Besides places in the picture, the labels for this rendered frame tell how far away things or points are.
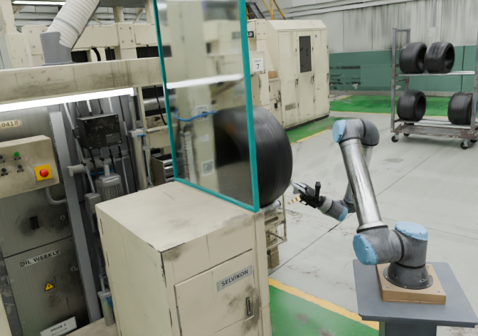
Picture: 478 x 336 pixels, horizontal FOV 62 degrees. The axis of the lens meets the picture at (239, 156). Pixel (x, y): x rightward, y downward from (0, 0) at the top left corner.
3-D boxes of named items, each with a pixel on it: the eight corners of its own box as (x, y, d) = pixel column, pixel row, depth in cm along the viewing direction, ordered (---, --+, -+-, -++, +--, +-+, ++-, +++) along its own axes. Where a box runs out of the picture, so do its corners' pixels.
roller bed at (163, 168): (168, 208, 244) (162, 161, 237) (157, 202, 256) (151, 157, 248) (195, 199, 256) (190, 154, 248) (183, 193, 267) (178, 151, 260)
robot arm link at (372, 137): (378, 112, 216) (352, 203, 257) (357, 114, 214) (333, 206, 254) (389, 124, 207) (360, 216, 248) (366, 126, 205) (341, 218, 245)
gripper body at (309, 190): (297, 201, 230) (315, 211, 232) (306, 192, 225) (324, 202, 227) (299, 192, 236) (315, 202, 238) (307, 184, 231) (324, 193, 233)
